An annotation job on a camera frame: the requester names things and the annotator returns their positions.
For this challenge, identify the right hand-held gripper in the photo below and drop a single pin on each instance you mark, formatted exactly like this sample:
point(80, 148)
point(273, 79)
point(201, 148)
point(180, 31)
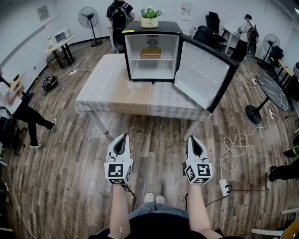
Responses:
point(201, 171)

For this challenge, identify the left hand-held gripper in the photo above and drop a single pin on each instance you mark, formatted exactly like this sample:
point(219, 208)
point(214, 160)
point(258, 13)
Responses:
point(115, 170)

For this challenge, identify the brown box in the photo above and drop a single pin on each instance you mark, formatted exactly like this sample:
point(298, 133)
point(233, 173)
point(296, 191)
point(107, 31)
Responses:
point(150, 54)

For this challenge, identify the black mini fridge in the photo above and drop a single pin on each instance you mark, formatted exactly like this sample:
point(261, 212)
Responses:
point(168, 25)

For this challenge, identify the person's right forearm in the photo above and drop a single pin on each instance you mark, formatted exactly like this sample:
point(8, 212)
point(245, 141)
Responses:
point(198, 210)

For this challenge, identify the person's left forearm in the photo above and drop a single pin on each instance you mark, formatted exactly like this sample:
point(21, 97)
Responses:
point(119, 210)

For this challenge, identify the white power strip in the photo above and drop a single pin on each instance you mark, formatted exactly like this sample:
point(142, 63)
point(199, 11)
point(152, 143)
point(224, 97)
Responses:
point(224, 186)
point(74, 71)
point(271, 114)

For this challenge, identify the person's left white shoe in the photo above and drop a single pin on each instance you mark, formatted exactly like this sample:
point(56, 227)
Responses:
point(149, 198)

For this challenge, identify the person's white shoe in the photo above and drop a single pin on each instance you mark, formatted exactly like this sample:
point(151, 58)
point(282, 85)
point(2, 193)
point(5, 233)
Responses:
point(160, 199)
point(149, 198)

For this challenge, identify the person's right white shoe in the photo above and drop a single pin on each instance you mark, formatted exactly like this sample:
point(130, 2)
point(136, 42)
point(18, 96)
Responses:
point(160, 199)

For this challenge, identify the person's blue jeans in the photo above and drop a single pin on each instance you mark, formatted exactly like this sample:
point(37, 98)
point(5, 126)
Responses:
point(161, 208)

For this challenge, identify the person's black shirt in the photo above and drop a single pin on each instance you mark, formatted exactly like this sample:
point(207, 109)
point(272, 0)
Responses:
point(158, 227)

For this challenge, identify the round black marble table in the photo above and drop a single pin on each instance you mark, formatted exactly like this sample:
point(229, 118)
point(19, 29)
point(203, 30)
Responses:
point(272, 92)

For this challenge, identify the black bag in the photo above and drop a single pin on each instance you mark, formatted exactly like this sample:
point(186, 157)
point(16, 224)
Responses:
point(49, 82)

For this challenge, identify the white chair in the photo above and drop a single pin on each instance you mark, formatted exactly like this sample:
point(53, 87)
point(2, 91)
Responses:
point(268, 231)

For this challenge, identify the black rolling chair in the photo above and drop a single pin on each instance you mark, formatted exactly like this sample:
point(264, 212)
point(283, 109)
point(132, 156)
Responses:
point(9, 133)

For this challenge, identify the black office chair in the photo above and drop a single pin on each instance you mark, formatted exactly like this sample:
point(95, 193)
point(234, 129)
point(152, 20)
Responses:
point(213, 21)
point(206, 35)

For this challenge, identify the clear water bottle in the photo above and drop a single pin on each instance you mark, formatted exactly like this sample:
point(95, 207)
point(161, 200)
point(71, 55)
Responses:
point(192, 32)

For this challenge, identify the round wooden side table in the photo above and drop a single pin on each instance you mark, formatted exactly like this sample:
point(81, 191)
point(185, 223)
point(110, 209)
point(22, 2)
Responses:
point(58, 45)

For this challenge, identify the white desk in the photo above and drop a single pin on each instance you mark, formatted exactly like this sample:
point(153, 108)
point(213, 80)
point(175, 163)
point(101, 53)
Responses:
point(230, 31)

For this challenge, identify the white toaster oven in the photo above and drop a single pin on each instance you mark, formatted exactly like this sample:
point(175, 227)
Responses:
point(62, 35)

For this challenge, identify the black standing fan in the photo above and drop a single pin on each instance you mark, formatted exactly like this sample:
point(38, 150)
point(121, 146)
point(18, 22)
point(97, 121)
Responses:
point(272, 42)
point(88, 14)

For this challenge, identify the potted green plant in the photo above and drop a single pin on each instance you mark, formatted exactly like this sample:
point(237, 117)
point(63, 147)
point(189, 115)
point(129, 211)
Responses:
point(150, 17)

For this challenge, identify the white wall notice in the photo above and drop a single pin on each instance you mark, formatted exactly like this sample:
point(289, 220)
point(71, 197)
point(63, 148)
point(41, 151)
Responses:
point(186, 10)

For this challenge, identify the green wall poster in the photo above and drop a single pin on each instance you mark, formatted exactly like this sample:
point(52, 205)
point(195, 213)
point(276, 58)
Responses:
point(43, 12)

